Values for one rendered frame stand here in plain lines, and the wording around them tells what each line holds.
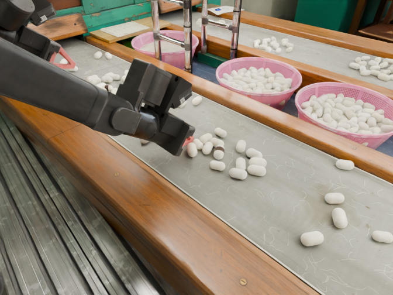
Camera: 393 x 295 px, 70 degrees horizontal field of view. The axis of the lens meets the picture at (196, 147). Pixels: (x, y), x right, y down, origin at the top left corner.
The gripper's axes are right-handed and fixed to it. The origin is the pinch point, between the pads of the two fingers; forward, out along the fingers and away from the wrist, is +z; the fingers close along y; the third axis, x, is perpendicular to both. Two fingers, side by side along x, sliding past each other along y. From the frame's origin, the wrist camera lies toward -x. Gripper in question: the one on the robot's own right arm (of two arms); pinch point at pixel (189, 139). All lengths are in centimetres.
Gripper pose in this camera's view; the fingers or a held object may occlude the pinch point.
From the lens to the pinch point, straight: 64.6
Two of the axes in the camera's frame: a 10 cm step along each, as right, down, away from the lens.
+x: -4.5, 8.8, 1.2
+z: 5.3, 1.6, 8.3
